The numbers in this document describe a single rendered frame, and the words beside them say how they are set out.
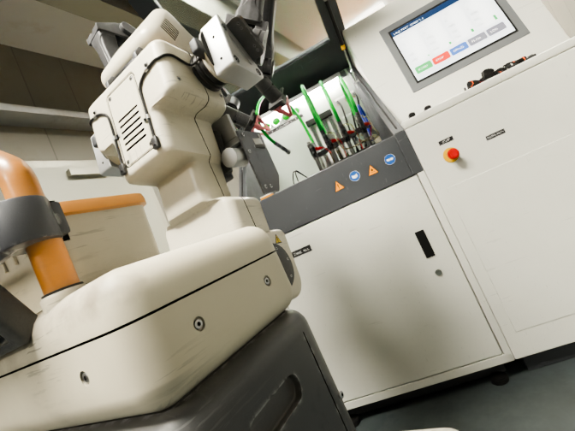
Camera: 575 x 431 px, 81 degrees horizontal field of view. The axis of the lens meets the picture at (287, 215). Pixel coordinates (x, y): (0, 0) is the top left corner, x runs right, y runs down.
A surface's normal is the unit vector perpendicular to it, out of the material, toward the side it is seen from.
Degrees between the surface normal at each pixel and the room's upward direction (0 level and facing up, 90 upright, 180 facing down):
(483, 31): 76
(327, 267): 90
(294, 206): 90
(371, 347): 90
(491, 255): 90
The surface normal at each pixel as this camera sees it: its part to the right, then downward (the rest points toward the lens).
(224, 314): 0.79, -0.39
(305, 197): -0.24, 0.05
